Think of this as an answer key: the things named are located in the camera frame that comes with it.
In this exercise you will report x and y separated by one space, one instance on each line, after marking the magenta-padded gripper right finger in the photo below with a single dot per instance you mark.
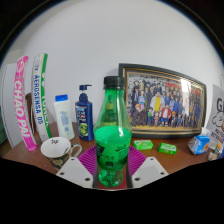
149 170

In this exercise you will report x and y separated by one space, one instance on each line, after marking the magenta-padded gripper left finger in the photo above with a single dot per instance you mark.
74 170

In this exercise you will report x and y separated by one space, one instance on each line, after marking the green plastic drink bottle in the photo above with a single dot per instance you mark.
112 140

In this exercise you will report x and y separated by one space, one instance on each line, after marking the patterned ceramic mug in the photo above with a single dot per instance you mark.
55 148

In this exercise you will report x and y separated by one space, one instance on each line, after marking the white bottle with blue cap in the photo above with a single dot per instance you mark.
64 118

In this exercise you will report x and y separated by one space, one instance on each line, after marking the blue pump bottle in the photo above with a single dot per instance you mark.
84 118

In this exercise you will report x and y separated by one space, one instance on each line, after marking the blue tissue pack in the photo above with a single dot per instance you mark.
198 145

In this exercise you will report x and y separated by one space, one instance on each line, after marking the small snack packet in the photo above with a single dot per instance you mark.
213 155

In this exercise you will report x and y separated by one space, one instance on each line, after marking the black framed group picture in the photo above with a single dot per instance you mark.
163 103

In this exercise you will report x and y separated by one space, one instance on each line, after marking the brown wooden chair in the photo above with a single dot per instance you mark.
29 113

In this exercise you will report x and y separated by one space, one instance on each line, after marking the pink shuttlecock tube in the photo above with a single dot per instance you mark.
22 106

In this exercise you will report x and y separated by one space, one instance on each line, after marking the white paper gift bag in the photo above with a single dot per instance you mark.
216 113

